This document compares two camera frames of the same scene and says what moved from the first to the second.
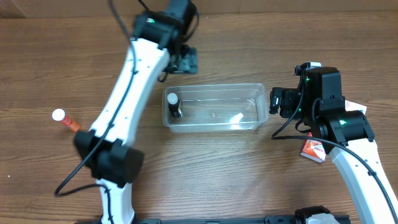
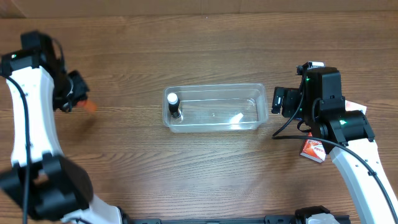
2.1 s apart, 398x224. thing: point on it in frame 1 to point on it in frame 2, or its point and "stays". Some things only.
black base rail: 282,219 stays
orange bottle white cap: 59,115 to 87,105
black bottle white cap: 173,102 stays
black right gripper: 283,102 stays
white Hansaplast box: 352,106 stays
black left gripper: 187,62 to 78,88
